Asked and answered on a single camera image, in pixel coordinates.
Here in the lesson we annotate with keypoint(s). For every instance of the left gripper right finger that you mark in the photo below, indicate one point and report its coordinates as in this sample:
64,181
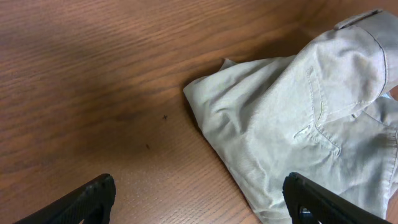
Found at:
310,203

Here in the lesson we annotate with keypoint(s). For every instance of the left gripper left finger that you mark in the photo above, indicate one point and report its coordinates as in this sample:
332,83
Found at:
89,204

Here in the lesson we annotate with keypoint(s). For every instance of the khaki shorts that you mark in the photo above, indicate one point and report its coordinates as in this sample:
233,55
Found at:
325,113

